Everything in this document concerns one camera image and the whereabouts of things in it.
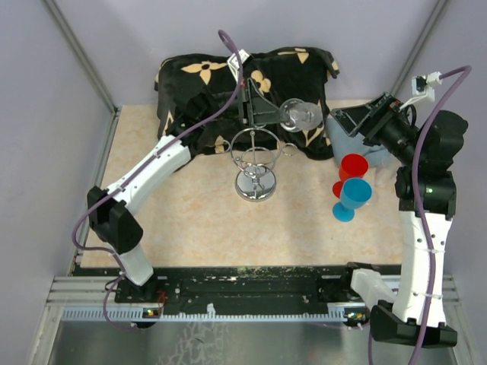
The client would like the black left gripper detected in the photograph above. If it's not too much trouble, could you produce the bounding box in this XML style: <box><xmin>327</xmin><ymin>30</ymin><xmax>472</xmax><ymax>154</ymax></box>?
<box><xmin>199</xmin><ymin>76</ymin><xmax>290</xmax><ymax>125</ymax></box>

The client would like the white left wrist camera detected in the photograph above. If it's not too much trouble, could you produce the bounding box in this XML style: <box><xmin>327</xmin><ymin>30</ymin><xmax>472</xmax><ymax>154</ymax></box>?
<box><xmin>227</xmin><ymin>49</ymin><xmax>251</xmax><ymax>81</ymax></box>

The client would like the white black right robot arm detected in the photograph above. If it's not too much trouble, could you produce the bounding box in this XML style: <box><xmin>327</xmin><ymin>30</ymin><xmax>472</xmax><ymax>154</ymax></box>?
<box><xmin>331</xmin><ymin>93</ymin><xmax>468</xmax><ymax>348</ymax></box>

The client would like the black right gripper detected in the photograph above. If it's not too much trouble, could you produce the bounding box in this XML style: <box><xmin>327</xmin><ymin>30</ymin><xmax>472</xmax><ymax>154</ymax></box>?
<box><xmin>330</xmin><ymin>91</ymin><xmax>422</xmax><ymax>166</ymax></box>

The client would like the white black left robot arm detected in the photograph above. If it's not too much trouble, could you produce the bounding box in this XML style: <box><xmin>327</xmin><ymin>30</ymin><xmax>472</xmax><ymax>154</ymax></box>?
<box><xmin>88</xmin><ymin>78</ymin><xmax>288</xmax><ymax>302</ymax></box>

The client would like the grey blue cloth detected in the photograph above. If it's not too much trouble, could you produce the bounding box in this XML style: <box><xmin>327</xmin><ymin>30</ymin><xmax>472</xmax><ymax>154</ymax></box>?
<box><xmin>325</xmin><ymin>116</ymin><xmax>394</xmax><ymax>167</ymax></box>

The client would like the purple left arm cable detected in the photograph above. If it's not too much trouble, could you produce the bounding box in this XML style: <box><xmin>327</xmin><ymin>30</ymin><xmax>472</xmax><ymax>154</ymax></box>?
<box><xmin>71</xmin><ymin>30</ymin><xmax>244</xmax><ymax>332</ymax></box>

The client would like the black floral blanket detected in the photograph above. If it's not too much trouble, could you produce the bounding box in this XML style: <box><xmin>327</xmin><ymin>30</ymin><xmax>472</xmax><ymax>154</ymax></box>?
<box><xmin>154</xmin><ymin>46</ymin><xmax>339</xmax><ymax>160</ymax></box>

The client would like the grey slotted cable duct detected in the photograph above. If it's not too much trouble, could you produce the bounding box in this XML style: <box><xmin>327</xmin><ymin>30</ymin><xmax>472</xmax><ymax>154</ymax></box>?
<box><xmin>62</xmin><ymin>303</ymin><xmax>371</xmax><ymax>323</ymax></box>

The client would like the red plastic wine glass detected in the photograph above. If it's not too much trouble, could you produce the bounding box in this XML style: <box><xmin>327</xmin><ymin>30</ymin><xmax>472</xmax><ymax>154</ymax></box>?
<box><xmin>332</xmin><ymin>154</ymin><xmax>369</xmax><ymax>198</ymax></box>

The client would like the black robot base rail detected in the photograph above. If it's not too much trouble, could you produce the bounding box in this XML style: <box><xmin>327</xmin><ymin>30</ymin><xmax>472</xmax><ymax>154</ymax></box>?
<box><xmin>72</xmin><ymin>262</ymin><xmax>369</xmax><ymax>322</ymax></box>

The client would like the clear wine glass front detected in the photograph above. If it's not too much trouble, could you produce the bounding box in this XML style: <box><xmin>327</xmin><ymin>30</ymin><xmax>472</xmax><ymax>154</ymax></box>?
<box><xmin>367</xmin><ymin>157</ymin><xmax>401</xmax><ymax>205</ymax></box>

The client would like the chrome wire wine glass rack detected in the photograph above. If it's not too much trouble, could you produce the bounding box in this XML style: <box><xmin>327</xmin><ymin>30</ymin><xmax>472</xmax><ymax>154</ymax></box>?
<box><xmin>228</xmin><ymin>127</ymin><xmax>298</xmax><ymax>202</ymax></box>

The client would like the blue plastic wine glass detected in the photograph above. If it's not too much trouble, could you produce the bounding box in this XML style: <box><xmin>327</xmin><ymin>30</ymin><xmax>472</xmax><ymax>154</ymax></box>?
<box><xmin>332</xmin><ymin>177</ymin><xmax>373</xmax><ymax>222</ymax></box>

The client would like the clear wine glass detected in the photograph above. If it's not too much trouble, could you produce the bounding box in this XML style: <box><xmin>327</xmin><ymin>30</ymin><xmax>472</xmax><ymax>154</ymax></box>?
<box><xmin>367</xmin><ymin>157</ymin><xmax>401</xmax><ymax>205</ymax></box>
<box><xmin>279</xmin><ymin>98</ymin><xmax>323</xmax><ymax>132</ymax></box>

